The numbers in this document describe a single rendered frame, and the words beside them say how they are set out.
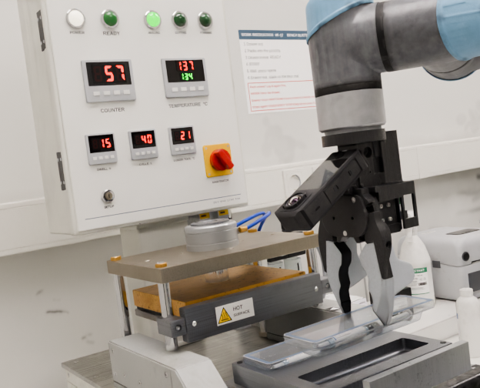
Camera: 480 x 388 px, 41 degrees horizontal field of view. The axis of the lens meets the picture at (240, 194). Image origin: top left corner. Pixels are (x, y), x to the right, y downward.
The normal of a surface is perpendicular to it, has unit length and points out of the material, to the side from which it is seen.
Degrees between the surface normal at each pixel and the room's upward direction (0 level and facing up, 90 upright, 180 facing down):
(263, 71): 90
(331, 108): 90
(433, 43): 122
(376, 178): 90
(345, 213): 90
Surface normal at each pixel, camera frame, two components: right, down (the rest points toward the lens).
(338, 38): -0.41, 0.10
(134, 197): 0.55, -0.03
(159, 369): -0.82, 0.14
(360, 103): 0.09, 0.04
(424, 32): -0.36, 0.35
